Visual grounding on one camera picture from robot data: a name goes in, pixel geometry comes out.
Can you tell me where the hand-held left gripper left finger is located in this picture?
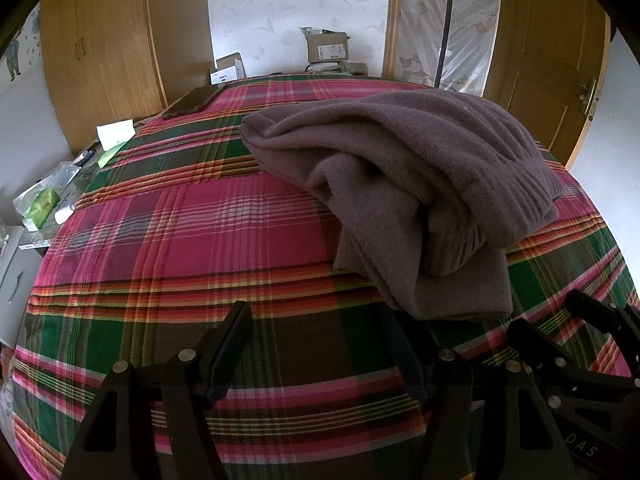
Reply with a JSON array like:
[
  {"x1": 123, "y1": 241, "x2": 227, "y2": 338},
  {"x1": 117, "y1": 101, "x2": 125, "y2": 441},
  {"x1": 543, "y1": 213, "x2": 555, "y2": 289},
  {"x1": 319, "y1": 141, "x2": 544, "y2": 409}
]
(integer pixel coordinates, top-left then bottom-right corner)
[{"x1": 60, "y1": 301, "x2": 253, "y2": 480}]

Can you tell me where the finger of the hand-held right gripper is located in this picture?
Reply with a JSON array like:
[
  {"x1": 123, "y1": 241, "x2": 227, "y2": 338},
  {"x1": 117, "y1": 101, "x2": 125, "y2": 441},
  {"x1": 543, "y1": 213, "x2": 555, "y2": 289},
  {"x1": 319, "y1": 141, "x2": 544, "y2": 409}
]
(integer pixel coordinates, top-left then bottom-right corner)
[
  {"x1": 507, "y1": 317, "x2": 586, "y2": 411},
  {"x1": 566, "y1": 289, "x2": 640, "y2": 386}
]

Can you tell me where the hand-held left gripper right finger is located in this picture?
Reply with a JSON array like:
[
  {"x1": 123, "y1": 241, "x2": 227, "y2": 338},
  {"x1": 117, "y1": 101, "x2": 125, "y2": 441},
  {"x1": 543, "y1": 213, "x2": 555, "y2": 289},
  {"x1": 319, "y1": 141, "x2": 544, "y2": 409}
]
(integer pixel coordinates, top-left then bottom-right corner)
[{"x1": 381, "y1": 309, "x2": 576, "y2": 480}]

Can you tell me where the purple fleece garment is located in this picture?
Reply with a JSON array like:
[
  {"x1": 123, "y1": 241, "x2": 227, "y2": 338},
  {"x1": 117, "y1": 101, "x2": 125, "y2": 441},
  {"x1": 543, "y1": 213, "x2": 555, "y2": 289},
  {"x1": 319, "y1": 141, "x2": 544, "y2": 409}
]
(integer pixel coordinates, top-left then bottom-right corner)
[{"x1": 239, "y1": 91, "x2": 565, "y2": 322}]

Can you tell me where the plaid bed sheet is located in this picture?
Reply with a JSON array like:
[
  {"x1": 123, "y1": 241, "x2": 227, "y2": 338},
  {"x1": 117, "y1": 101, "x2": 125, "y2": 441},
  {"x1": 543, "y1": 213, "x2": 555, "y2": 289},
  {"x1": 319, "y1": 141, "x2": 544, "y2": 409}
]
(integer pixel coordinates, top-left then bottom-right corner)
[{"x1": 10, "y1": 74, "x2": 638, "y2": 480}]

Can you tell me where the glass-top side table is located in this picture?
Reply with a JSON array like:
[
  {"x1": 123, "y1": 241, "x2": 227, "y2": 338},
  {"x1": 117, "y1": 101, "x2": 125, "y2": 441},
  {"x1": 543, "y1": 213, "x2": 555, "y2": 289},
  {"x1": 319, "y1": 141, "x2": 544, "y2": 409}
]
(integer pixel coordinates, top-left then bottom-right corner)
[{"x1": 12, "y1": 115, "x2": 146, "y2": 251}]

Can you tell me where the white drawer cabinet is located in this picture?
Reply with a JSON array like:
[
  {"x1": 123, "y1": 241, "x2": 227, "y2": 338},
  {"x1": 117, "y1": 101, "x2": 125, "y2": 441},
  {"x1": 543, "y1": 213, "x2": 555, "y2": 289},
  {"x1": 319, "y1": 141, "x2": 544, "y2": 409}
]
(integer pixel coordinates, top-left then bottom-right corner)
[{"x1": 0, "y1": 225, "x2": 48, "y2": 346}]

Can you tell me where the white folded paper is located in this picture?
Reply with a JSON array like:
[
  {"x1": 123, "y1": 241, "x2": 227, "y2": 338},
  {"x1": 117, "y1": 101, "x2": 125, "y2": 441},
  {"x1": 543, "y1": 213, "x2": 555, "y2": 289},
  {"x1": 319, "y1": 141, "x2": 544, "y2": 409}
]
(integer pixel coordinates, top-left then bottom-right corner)
[{"x1": 96, "y1": 119, "x2": 136, "y2": 150}]

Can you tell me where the green packet in plastic bag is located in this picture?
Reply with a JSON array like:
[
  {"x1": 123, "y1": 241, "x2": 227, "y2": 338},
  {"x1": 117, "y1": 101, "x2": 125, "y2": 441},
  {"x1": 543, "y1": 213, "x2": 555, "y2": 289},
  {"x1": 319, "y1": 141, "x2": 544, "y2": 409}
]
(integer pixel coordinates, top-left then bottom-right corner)
[{"x1": 12, "y1": 160, "x2": 83, "y2": 233}]

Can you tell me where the wooden door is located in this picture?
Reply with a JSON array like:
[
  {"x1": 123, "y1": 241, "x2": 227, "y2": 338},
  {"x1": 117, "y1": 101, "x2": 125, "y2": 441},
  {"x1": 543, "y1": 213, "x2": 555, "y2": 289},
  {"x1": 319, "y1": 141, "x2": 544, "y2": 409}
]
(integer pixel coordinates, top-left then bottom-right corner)
[{"x1": 487, "y1": 0, "x2": 613, "y2": 171}]

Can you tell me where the white cardboard box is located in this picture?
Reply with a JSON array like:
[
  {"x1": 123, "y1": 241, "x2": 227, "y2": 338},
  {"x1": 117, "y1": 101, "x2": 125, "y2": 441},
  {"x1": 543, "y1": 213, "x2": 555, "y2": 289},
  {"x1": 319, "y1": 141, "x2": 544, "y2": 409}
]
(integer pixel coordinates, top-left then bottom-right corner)
[{"x1": 210, "y1": 53, "x2": 247, "y2": 85}]

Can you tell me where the brown cardboard box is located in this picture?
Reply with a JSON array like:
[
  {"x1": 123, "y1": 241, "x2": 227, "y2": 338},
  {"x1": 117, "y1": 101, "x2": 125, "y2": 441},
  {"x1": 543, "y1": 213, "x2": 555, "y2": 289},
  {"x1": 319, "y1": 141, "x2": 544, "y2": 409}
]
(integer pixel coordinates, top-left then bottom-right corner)
[{"x1": 300, "y1": 26, "x2": 351, "y2": 65}]

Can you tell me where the clear plastic curtain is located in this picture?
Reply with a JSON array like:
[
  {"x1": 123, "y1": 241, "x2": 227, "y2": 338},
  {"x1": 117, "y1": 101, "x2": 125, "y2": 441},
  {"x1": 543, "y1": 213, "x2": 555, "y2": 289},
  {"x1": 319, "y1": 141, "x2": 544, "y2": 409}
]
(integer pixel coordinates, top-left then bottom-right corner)
[{"x1": 395, "y1": 0, "x2": 502, "y2": 98}]

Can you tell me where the wooden wardrobe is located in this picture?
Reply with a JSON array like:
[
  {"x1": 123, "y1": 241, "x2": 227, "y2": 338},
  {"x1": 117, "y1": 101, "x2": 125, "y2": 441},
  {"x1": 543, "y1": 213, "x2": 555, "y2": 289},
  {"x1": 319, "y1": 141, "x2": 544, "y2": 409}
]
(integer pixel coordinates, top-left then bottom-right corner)
[{"x1": 40, "y1": 0, "x2": 216, "y2": 156}]

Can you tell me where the black pole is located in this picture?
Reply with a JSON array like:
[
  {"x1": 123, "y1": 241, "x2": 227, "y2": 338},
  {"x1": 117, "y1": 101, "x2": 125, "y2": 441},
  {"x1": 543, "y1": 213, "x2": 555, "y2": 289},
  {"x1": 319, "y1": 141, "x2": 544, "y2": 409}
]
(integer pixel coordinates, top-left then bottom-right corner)
[{"x1": 434, "y1": 0, "x2": 457, "y2": 92}]

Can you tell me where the metal door handle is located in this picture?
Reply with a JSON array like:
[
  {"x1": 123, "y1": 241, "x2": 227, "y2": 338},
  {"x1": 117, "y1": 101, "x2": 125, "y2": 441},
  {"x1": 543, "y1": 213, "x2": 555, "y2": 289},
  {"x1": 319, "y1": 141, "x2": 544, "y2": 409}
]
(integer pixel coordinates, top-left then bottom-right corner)
[{"x1": 574, "y1": 77, "x2": 598, "y2": 121}]

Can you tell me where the cartoon children wall sticker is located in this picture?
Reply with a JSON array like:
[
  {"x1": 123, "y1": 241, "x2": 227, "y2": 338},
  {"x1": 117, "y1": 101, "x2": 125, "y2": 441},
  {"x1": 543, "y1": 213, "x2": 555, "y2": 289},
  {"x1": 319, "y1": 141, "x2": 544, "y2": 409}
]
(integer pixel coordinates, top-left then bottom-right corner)
[{"x1": 0, "y1": 12, "x2": 41, "y2": 81}]

